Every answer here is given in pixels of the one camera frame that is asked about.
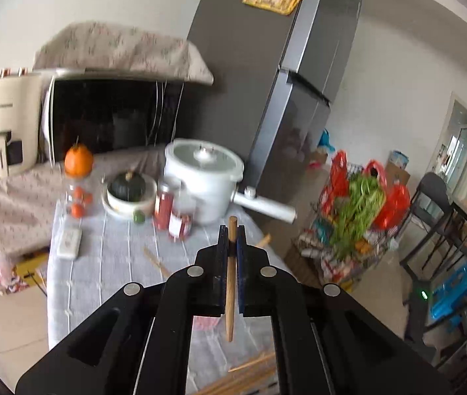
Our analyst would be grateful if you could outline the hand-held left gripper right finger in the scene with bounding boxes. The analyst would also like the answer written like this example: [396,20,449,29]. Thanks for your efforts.
[237,224,452,395]

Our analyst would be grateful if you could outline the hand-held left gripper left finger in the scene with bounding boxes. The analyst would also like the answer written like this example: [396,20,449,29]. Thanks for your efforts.
[15,224,230,395]

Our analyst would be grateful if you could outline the red label plastic jar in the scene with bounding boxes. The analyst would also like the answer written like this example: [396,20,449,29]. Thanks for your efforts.
[168,191,197,243]

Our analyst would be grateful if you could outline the silver lid jar red contents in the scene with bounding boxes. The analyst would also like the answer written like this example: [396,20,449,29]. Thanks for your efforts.
[152,180,179,231]

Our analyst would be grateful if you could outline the grey checked tablecloth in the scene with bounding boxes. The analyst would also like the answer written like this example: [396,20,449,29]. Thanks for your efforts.
[46,160,292,395]

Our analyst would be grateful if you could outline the white bowl with green knob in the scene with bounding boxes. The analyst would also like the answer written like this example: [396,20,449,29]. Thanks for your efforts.
[102,173,158,224]

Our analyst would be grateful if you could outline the dark green squash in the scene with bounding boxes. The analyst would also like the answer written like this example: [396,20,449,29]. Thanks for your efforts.
[111,170,147,202]

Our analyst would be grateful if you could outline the green leafy vegetable bunch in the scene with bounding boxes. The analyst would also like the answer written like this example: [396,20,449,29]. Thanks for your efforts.
[331,174,387,261]

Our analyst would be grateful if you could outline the small red plastic bag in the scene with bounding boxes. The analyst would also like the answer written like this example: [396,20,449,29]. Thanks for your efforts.
[329,150,350,203]

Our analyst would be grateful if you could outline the white remote control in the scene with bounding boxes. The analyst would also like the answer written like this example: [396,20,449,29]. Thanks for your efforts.
[56,227,83,260]

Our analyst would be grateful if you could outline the blue plastic bag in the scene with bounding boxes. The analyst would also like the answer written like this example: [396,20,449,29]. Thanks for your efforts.
[318,129,336,154]

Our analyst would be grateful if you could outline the clear glass jar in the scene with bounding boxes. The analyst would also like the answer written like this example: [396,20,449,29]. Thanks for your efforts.
[64,175,95,219]

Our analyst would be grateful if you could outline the large red plastic bag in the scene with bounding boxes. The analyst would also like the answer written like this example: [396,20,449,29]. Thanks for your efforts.
[362,159,411,231]

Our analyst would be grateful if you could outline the grey refrigerator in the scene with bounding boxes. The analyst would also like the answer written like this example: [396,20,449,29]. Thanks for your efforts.
[186,0,363,232]

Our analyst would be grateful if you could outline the large orange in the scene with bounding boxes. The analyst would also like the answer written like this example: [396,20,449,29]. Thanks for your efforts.
[64,137,95,179]

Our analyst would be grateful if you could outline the yellow cardboard box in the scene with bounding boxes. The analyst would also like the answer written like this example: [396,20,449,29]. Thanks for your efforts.
[13,251,50,294]

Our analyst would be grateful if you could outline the black microwave oven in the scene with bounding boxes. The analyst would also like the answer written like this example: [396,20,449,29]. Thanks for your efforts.
[40,68,185,164]

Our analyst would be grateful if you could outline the black chair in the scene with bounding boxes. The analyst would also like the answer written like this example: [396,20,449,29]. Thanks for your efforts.
[398,172,455,294]

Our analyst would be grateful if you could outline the blue plastic stool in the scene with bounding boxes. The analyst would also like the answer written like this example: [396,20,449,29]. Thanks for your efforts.
[430,261,467,322]

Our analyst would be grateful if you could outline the floral tablecloth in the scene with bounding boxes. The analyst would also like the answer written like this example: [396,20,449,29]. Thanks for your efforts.
[0,145,169,256]

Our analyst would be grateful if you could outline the floral microwave cover cloth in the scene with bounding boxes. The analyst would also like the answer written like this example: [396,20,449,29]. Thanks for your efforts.
[33,20,215,87]

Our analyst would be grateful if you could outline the glass door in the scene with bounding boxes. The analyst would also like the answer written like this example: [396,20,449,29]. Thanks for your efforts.
[425,92,467,182]

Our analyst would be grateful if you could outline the cream air fryer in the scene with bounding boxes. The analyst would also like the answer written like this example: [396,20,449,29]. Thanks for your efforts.
[0,67,47,179]

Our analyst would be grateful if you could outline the black wire rack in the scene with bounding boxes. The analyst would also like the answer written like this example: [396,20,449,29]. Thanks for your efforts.
[294,160,404,294]

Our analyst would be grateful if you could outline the white electric pot with handle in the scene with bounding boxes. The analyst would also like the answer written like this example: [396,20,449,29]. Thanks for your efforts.
[163,139,298,226]

